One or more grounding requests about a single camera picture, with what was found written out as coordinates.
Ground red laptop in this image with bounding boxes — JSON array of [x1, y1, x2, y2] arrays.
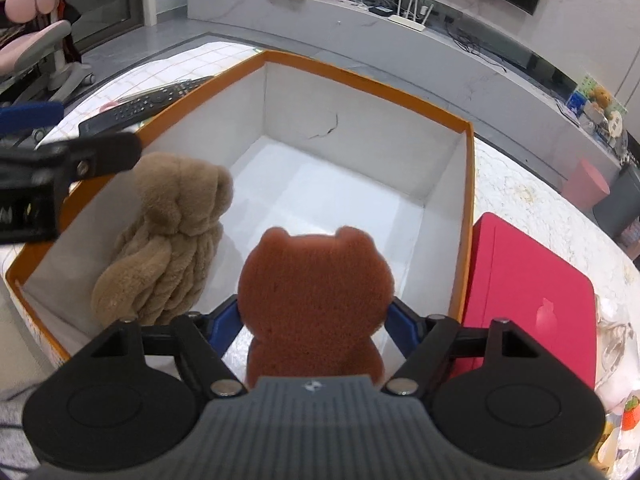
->
[[450, 212, 596, 391]]

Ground black cables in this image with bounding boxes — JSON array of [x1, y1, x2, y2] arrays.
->
[[445, 20, 506, 71]]

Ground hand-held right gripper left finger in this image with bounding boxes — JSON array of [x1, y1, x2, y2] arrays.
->
[[75, 295, 247, 397]]

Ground tan plush toy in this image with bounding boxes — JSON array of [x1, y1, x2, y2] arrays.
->
[[91, 152, 234, 328]]

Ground grey knitted clothing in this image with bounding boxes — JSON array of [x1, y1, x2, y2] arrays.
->
[[0, 385, 46, 472]]

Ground pink trash bin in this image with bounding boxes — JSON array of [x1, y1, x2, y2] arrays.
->
[[560, 156, 612, 213]]

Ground grey marble television console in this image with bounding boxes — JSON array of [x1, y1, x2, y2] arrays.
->
[[187, 0, 621, 181]]

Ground toy package with bear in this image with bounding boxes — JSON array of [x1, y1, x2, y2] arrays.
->
[[567, 74, 628, 146]]

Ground brown bear plush toy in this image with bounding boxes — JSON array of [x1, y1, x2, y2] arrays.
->
[[236, 226, 396, 391]]

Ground orange-rimmed white box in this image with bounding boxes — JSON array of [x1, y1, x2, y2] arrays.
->
[[5, 50, 475, 366]]

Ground strawberry toy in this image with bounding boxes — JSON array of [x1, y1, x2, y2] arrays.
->
[[621, 395, 640, 431]]

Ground clear plastic wrap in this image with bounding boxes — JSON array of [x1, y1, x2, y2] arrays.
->
[[594, 294, 640, 396]]

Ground white checkered table mat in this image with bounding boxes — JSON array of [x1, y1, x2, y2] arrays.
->
[[47, 42, 266, 133]]

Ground white router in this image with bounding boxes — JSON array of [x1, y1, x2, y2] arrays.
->
[[389, 0, 433, 31]]

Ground black remote control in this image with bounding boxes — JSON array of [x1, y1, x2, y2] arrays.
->
[[78, 76, 215, 137]]

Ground grey trash bin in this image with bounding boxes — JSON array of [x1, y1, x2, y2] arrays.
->
[[594, 164, 640, 238]]

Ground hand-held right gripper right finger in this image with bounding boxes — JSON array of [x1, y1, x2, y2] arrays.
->
[[382, 297, 556, 395]]

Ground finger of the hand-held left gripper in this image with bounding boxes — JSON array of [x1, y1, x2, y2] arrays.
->
[[0, 102, 66, 150], [35, 132, 143, 201]]

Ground pink office chair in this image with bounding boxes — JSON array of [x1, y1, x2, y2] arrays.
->
[[0, 0, 93, 111]]

